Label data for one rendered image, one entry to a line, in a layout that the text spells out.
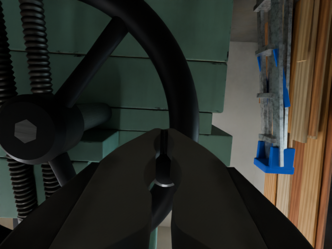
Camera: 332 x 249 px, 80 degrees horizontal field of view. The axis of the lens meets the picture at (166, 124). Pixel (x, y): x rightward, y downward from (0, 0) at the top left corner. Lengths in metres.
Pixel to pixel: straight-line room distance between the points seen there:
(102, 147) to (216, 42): 0.26
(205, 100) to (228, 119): 2.53
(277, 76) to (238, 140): 1.90
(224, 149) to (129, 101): 0.20
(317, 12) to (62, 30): 1.60
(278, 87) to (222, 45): 0.81
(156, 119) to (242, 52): 2.67
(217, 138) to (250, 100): 2.59
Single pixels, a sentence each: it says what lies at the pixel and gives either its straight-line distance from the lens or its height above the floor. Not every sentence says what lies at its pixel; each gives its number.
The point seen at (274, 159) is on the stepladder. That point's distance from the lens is 1.23.
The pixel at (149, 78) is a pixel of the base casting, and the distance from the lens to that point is 0.36.
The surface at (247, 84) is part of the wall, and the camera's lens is 2.95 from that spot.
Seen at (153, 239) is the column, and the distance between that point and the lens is 0.89.
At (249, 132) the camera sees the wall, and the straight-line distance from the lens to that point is 3.00.
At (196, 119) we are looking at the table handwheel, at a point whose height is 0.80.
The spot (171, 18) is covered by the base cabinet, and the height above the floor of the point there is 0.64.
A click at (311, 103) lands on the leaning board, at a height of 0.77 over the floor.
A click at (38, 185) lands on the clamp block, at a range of 0.34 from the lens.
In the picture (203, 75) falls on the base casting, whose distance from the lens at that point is 0.37.
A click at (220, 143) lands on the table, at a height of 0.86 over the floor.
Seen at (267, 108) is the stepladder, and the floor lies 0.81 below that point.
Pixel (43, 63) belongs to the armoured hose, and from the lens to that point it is 0.28.
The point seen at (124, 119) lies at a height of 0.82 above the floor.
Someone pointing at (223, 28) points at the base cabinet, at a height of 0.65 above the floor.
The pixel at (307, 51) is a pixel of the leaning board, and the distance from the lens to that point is 1.68.
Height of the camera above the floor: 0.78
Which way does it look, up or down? 8 degrees up
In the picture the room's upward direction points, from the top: 177 degrees counter-clockwise
